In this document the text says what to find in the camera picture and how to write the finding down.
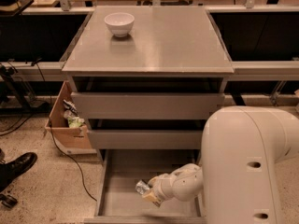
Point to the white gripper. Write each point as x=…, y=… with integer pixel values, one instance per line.
x=163, y=185

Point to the silver redbull can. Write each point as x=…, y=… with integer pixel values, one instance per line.
x=142, y=187

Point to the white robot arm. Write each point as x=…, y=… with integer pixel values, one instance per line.
x=239, y=149

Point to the grey open bottom drawer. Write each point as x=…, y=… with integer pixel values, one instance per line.
x=119, y=203

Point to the grey middle drawer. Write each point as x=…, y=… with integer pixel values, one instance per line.
x=125, y=139

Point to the grey top drawer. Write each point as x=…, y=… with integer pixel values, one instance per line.
x=146, y=105

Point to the grey drawer cabinet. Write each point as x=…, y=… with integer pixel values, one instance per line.
x=169, y=50

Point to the brown cardboard box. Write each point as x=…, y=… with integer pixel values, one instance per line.
x=58, y=125

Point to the crumpled trash in box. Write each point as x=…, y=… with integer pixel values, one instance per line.
x=71, y=115

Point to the black chair caster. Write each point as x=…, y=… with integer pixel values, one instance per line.
x=8, y=201

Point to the black leather shoe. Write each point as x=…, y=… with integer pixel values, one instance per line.
x=12, y=170

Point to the black stand left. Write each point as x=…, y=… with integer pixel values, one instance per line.
x=25, y=107

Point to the white ceramic bowl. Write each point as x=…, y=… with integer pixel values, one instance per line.
x=119, y=24

